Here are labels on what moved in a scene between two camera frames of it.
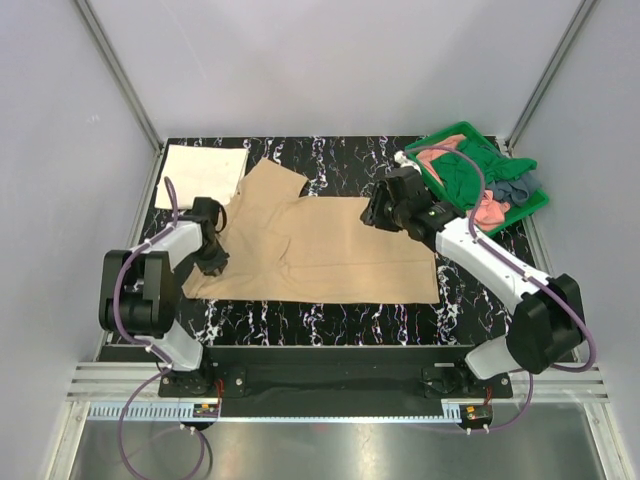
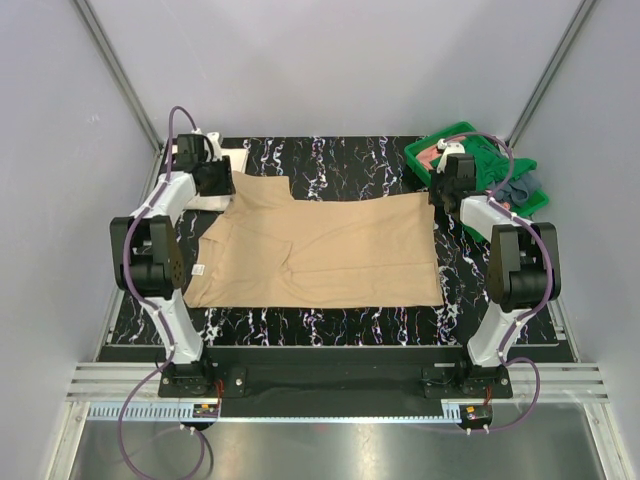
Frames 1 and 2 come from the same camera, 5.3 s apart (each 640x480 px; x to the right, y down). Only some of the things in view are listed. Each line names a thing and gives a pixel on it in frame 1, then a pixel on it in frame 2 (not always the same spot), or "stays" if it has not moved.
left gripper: (218, 262) -> (225, 185)
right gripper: (372, 215) -> (432, 197)
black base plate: (334, 373) stays
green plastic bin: (526, 205) stays
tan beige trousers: (282, 246) stays
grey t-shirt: (516, 190) stays
